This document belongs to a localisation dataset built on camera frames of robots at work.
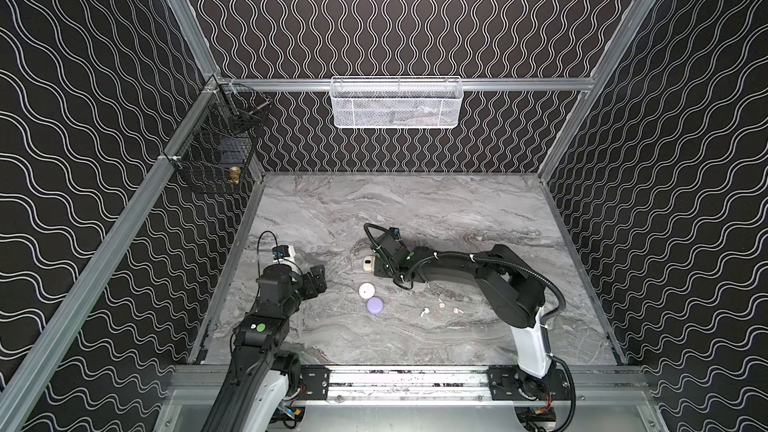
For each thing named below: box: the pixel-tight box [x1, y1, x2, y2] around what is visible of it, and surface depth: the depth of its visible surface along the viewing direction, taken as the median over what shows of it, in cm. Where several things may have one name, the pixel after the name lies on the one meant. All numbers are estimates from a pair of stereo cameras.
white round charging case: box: [358, 282, 376, 299], surface depth 90 cm
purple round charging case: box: [366, 296, 384, 314], surface depth 88 cm
